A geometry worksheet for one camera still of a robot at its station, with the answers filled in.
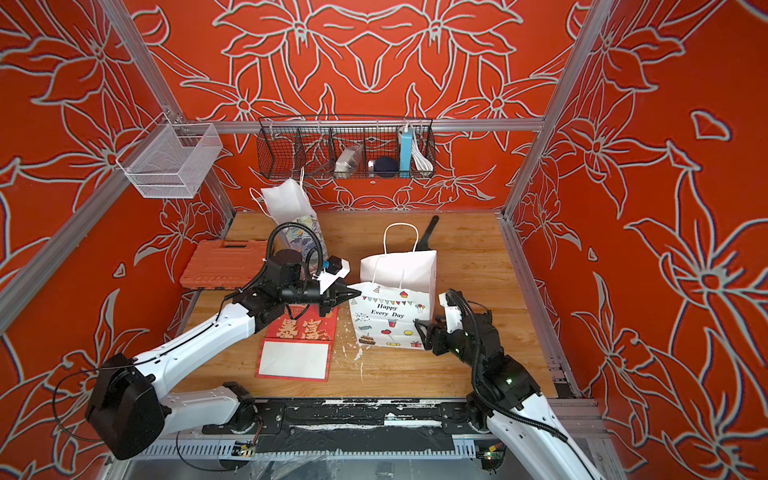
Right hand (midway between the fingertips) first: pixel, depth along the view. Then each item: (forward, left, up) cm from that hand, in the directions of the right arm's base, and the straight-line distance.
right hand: (420, 322), depth 74 cm
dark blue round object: (+47, +9, +13) cm, 50 cm away
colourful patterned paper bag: (+41, +43, +2) cm, 59 cm away
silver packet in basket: (+46, +21, +17) cm, 53 cm away
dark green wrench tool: (+37, -4, -14) cm, 40 cm away
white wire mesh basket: (+44, +76, +17) cm, 90 cm away
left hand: (+5, +16, +7) cm, 18 cm away
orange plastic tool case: (+23, +63, -9) cm, 68 cm away
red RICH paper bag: (-2, +34, -13) cm, 37 cm away
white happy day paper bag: (+3, +6, +12) cm, 13 cm away
